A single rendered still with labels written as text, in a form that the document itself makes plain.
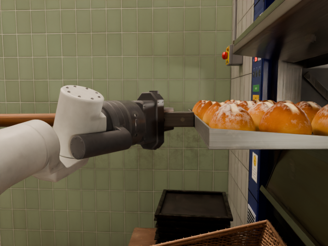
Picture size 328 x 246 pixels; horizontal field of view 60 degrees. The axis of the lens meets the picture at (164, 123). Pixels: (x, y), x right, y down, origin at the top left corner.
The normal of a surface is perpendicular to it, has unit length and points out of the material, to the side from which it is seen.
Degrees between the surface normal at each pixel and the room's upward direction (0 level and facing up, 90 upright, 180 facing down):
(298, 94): 90
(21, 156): 80
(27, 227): 90
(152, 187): 90
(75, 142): 90
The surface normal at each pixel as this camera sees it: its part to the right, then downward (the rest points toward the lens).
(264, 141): -0.04, 0.09
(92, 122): 0.74, 0.43
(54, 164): 0.90, 0.38
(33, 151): 0.93, -0.14
